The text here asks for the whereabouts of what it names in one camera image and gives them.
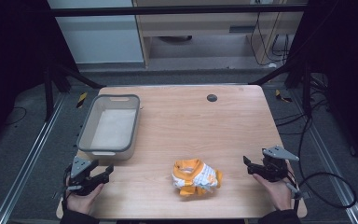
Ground black horizontal bar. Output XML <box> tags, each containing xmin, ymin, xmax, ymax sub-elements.
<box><xmin>47</xmin><ymin>4</ymin><xmax>310</xmax><ymax>18</ymax></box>

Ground black metal stand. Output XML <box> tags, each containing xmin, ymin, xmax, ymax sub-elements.
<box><xmin>42</xmin><ymin>60</ymin><xmax>107</xmax><ymax>123</ymax></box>
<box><xmin>247</xmin><ymin>57</ymin><xmax>313</xmax><ymax>118</ymax></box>

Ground thin black floor cable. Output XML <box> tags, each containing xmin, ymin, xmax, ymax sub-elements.
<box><xmin>5</xmin><ymin>105</ymin><xmax>28</xmax><ymax>126</ymax></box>

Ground light wooden desk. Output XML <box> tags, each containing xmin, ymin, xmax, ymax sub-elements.
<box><xmin>131</xmin><ymin>0</ymin><xmax>310</xmax><ymax>68</ymax></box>

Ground white plastic basin grey rim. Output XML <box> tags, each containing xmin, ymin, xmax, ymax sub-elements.
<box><xmin>76</xmin><ymin>93</ymin><xmax>142</xmax><ymax>161</ymax></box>

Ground person's left hand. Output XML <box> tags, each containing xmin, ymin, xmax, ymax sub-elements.
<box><xmin>65</xmin><ymin>182</ymin><xmax>105</xmax><ymax>216</ymax></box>

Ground aluminium floor rail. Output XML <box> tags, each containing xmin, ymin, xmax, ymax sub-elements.
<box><xmin>292</xmin><ymin>91</ymin><xmax>358</xmax><ymax>224</ymax></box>
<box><xmin>0</xmin><ymin>92</ymin><xmax>67</xmax><ymax>224</ymax></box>

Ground person's right hand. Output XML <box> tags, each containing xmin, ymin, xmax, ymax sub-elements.
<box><xmin>252</xmin><ymin>172</ymin><xmax>294</xmax><ymax>212</ymax></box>

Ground orange and white cloth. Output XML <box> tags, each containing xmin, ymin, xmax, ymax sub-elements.
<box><xmin>171</xmin><ymin>158</ymin><xmax>224</xmax><ymax>198</ymax></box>

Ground black curtain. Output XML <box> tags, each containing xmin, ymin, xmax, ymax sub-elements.
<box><xmin>287</xmin><ymin>0</ymin><xmax>358</xmax><ymax>175</ymax></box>
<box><xmin>0</xmin><ymin>0</ymin><xmax>79</xmax><ymax>157</ymax></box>

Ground black looped cable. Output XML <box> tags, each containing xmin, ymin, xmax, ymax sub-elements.
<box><xmin>293</xmin><ymin>116</ymin><xmax>358</xmax><ymax>216</ymax></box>

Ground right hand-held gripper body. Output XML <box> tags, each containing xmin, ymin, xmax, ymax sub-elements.
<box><xmin>260</xmin><ymin>145</ymin><xmax>301</xmax><ymax>183</ymax></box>

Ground black hanging cables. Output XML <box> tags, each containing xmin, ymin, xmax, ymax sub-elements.
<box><xmin>249</xmin><ymin>11</ymin><xmax>291</xmax><ymax>68</ymax></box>

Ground white cabinet panel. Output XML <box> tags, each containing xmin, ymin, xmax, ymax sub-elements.
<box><xmin>47</xmin><ymin>0</ymin><xmax>145</xmax><ymax>65</ymax></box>

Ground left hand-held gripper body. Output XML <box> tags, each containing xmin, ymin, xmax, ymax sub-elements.
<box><xmin>64</xmin><ymin>155</ymin><xmax>105</xmax><ymax>197</ymax></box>

